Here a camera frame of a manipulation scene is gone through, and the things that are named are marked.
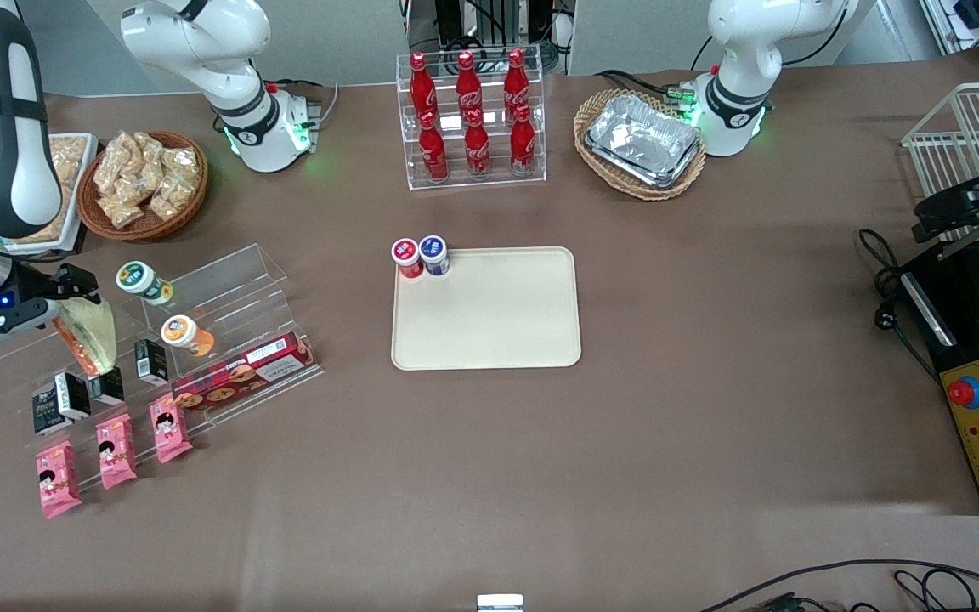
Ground black floor cables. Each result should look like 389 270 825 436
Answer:
697 558 979 612

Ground beige plastic tray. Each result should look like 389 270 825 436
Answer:
391 246 582 371

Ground light wicker basket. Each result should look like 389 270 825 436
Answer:
574 89 707 202

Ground white wire basket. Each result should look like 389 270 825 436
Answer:
901 81 979 244

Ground small black drink carton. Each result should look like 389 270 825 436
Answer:
54 372 92 421
88 367 126 407
133 339 170 383

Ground white rectangular snack tray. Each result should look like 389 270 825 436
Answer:
0 133 100 256

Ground clear acrylic stepped shelf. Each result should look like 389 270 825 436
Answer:
0 244 325 490

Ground red lid cup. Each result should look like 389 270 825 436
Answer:
391 238 425 280

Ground clear bag of crackers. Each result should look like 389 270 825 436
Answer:
148 149 201 222
101 189 149 230
93 140 135 198
111 132 166 175

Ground orange lid cup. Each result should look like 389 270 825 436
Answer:
160 314 217 359

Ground tan rice snack bag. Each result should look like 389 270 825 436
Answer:
48 136 88 188
7 183 76 247

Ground pink snack packet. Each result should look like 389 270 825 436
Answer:
95 414 139 491
36 440 83 520
149 395 194 465

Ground black small carton left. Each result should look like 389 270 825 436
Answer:
32 387 71 437

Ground red cookie box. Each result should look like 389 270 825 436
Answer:
170 332 318 414

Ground black power cable with plug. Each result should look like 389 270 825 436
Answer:
857 228 942 385

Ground background equipment rack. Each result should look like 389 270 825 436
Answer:
403 0 577 76

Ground triangle sandwich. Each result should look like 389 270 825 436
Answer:
51 297 118 377

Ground blue lid cup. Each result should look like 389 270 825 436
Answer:
419 235 451 278

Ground stacked foil trays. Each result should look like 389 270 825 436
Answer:
585 93 703 190

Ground red cola bottle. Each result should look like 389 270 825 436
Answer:
510 104 536 176
456 51 484 116
418 110 450 183
409 53 439 122
464 108 491 179
504 48 531 111

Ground clear acrylic bottle rack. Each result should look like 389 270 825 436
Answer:
396 53 547 191

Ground green lid cup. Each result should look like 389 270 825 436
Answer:
115 260 175 308

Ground brown wicker basket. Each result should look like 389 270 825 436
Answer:
76 131 209 243

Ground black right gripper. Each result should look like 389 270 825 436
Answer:
7 263 105 309

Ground black sealing machine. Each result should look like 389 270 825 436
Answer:
897 238 979 517

